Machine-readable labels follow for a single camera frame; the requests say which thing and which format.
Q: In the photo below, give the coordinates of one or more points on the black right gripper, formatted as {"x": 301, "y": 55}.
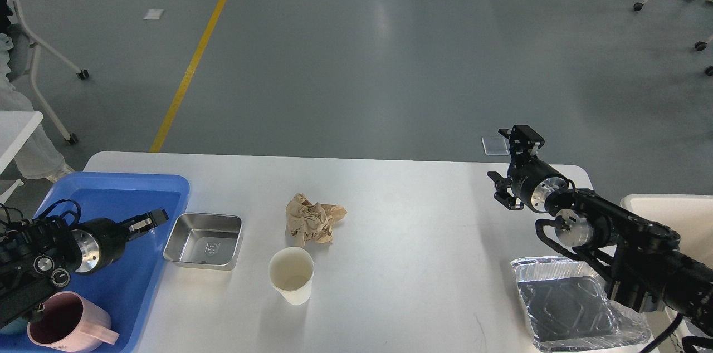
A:
{"x": 531, "y": 180}

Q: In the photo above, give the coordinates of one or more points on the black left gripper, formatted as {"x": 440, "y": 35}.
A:
{"x": 101, "y": 241}

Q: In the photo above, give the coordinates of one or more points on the stainless steel square dish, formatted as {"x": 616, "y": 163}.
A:
{"x": 204, "y": 241}

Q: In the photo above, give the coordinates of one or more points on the pink ribbed mug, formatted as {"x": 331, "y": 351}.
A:
{"x": 71, "y": 323}

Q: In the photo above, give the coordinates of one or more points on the aluminium foil tray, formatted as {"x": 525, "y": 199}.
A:
{"x": 566, "y": 308}

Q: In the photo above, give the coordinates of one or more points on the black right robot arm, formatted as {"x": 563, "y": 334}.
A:
{"x": 640, "y": 260}

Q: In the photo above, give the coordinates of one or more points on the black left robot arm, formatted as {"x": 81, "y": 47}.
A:
{"x": 39, "y": 255}

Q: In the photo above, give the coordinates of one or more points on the clear floor plate left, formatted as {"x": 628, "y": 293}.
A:
{"x": 495, "y": 146}

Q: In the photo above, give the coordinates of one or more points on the blue plastic tray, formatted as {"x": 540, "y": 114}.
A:
{"x": 126, "y": 288}

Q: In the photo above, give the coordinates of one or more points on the white paper cup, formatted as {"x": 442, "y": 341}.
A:
{"x": 291, "y": 271}

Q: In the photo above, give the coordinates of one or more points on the white side table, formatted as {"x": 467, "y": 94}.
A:
{"x": 16, "y": 128}

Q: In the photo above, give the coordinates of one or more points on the crumpled brown paper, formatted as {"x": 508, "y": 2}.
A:
{"x": 308, "y": 221}

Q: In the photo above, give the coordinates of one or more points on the white waste bin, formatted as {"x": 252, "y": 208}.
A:
{"x": 691, "y": 217}

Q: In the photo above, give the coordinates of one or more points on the white paper scrap on floor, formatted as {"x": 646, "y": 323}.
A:
{"x": 153, "y": 14}

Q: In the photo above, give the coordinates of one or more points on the grey office chair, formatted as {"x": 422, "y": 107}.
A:
{"x": 24, "y": 59}

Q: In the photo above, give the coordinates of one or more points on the black caster wheel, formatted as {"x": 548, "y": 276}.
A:
{"x": 702, "y": 45}

